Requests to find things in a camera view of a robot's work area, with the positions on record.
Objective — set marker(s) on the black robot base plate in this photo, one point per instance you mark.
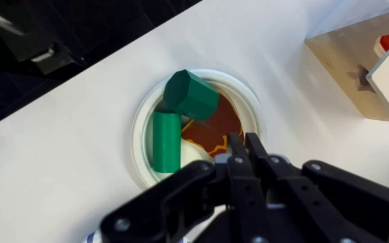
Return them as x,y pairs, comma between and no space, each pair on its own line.
113,27

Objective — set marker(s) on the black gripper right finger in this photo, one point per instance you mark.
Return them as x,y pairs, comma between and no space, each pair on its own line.
330,197

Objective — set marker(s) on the green cylinder block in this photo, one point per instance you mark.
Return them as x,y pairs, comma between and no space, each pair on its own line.
166,143

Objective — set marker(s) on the green prism block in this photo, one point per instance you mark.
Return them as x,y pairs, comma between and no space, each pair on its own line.
189,94

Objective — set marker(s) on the brown giraffe pattern block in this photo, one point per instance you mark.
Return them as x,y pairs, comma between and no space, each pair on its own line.
216,125

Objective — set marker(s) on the wooden shape sorter box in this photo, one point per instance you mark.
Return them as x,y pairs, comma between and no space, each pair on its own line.
338,58

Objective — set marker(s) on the shallow white bowl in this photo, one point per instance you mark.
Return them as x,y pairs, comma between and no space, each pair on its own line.
140,135

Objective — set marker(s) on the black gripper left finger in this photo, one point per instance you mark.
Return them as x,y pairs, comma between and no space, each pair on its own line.
181,202

